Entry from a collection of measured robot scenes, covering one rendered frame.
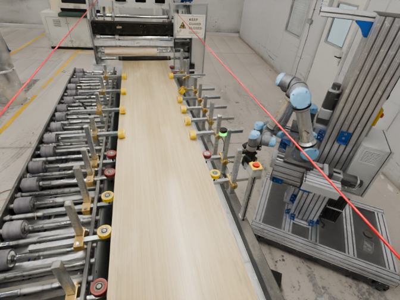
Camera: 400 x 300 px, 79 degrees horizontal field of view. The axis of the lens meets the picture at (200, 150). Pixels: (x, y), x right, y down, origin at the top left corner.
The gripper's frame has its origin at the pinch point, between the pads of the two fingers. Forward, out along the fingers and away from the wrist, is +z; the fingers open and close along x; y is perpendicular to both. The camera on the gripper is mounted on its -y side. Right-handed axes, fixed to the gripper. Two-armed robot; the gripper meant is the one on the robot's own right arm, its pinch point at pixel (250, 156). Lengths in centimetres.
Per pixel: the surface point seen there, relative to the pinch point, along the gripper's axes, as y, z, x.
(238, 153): -27, -31, -31
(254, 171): -28, -39, -58
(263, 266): -27, 12, -93
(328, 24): 262, -61, 276
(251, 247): -30, 12, -80
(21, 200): -177, -7, -26
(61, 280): -136, -19, -93
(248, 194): -28, -16, -57
